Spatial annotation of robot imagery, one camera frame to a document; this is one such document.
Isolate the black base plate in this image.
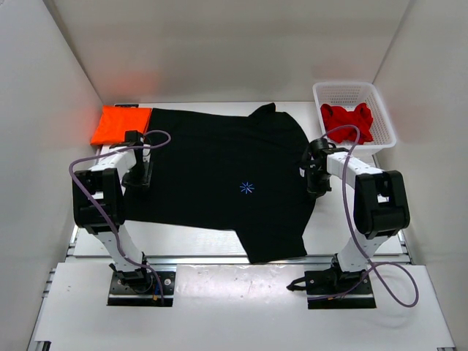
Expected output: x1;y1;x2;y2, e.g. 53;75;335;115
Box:
107;271;176;307
287;267;377;310

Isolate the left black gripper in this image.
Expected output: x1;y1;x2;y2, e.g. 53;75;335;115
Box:
121;159;154;192

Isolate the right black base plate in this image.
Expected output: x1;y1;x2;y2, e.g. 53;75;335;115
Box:
287;267;377;310

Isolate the white plastic basket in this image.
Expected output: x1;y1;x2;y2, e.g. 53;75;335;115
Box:
312;80;396;158

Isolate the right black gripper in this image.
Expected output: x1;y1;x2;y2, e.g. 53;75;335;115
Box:
306;165;333;200

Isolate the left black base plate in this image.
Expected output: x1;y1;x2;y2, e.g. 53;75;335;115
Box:
107;271;176;307

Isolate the black t shirt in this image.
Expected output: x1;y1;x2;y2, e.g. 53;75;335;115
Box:
124;103;314;263

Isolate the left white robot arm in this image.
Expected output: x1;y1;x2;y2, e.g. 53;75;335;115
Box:
69;131;154;293

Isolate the red t shirt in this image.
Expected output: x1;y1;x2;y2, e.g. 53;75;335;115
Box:
320;103;374;145

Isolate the orange t shirt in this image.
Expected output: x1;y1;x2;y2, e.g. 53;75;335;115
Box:
90;106;151;146

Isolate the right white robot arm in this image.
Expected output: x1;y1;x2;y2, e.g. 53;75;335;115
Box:
301;138;410;293

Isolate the aluminium rail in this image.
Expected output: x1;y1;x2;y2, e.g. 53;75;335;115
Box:
148;255;333;265

